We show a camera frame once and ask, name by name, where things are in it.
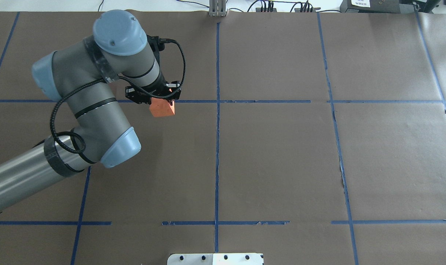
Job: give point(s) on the aluminium frame post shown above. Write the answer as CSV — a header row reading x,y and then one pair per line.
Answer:
x,y
217,8

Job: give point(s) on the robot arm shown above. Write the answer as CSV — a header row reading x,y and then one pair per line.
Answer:
x,y
87,125

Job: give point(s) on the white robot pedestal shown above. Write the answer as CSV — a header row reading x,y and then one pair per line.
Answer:
x,y
216,259

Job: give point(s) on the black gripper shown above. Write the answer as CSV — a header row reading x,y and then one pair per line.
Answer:
x,y
157,89

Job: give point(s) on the orange foam cube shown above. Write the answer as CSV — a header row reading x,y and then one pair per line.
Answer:
x,y
162,107

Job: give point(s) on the black computer box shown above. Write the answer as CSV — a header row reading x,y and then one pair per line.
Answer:
x,y
376,6

